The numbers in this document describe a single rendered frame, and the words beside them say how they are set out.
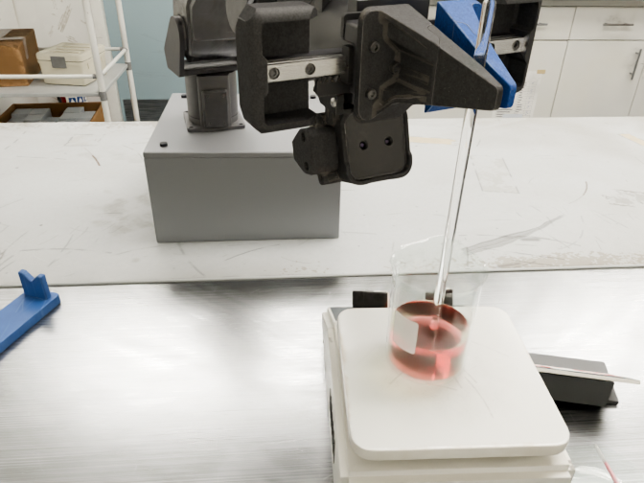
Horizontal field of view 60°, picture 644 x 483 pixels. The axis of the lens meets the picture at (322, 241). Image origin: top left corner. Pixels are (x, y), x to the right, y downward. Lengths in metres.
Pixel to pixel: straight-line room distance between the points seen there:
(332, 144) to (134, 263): 0.33
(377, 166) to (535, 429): 0.18
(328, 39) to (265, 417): 0.27
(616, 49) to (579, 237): 2.46
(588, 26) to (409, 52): 2.75
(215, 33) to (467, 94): 0.37
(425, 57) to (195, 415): 0.30
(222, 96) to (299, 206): 0.14
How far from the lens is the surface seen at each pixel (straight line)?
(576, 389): 0.48
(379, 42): 0.30
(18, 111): 2.86
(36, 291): 0.58
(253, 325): 0.52
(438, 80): 0.28
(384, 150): 0.36
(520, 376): 0.37
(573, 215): 0.77
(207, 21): 0.60
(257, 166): 0.60
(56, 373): 0.51
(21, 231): 0.73
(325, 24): 0.36
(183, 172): 0.61
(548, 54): 2.99
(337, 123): 0.35
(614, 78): 3.18
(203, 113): 0.64
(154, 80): 3.37
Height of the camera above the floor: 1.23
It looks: 31 degrees down
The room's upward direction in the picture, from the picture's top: 1 degrees clockwise
